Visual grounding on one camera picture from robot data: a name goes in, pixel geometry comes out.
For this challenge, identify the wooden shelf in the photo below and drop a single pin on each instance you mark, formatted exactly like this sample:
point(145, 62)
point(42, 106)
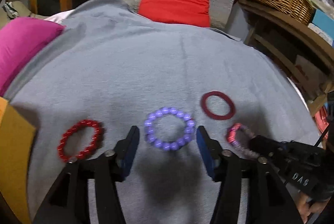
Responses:
point(283, 39)

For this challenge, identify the blue box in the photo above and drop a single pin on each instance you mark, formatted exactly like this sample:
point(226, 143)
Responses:
point(322, 25)

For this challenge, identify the red pillow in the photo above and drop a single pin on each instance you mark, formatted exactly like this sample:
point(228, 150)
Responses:
point(189, 12)

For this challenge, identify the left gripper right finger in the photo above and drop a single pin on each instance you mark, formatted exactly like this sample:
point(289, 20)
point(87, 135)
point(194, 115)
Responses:
point(268, 200)

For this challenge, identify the orange cardboard box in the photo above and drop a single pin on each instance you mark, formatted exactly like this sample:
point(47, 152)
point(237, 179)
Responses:
point(17, 136)

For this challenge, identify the magenta pillow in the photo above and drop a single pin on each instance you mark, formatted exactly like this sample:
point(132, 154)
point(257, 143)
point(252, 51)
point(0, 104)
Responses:
point(21, 39)

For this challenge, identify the grey blanket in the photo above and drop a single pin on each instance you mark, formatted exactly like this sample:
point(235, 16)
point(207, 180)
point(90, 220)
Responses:
point(116, 67)

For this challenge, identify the person right hand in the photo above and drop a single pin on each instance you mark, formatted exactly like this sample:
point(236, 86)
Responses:
point(306, 209)

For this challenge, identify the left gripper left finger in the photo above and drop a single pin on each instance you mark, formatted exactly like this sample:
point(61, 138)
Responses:
point(67, 198)

